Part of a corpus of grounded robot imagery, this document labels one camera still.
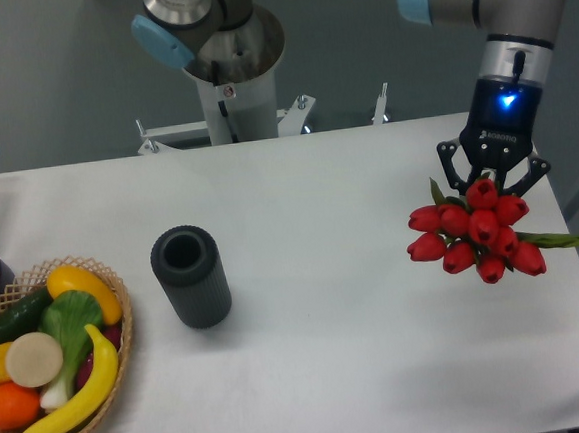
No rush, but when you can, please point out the orange fruit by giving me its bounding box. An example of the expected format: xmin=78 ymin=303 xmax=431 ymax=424
xmin=0 ymin=382 xmax=41 ymax=432

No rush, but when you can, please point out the beige round disc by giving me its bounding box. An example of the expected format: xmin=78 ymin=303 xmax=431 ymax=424
xmin=5 ymin=332 xmax=63 ymax=388

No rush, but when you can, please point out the green cucumber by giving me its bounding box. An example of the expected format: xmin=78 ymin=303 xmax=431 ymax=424
xmin=0 ymin=287 xmax=52 ymax=344

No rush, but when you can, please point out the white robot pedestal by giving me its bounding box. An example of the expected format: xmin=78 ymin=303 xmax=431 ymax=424
xmin=185 ymin=4 xmax=285 ymax=145

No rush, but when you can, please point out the white metal frame bracket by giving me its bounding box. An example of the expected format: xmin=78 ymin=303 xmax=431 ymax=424
xmin=136 ymin=81 xmax=392 ymax=156

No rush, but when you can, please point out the woven wicker basket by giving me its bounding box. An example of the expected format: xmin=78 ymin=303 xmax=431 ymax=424
xmin=0 ymin=256 xmax=134 ymax=433

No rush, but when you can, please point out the red tulip bouquet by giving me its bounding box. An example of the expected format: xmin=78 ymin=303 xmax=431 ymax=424
xmin=406 ymin=177 xmax=579 ymax=285

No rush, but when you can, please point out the purple red vegetable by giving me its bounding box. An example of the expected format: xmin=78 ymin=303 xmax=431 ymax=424
xmin=75 ymin=324 xmax=122 ymax=392

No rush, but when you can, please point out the yellow banana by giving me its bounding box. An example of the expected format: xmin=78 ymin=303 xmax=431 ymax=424
xmin=23 ymin=324 xmax=119 ymax=433

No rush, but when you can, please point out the green bok choy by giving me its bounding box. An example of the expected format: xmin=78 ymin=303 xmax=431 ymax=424
xmin=38 ymin=290 xmax=103 ymax=412

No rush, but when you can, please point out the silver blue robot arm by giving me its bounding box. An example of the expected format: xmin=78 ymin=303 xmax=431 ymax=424
xmin=131 ymin=0 xmax=566 ymax=196

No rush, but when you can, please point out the dark grey ribbed vase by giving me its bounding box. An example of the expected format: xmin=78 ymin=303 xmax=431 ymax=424
xmin=150 ymin=225 xmax=232 ymax=329

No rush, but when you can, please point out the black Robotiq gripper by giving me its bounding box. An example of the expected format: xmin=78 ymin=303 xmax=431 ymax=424
xmin=436 ymin=79 xmax=551 ymax=197

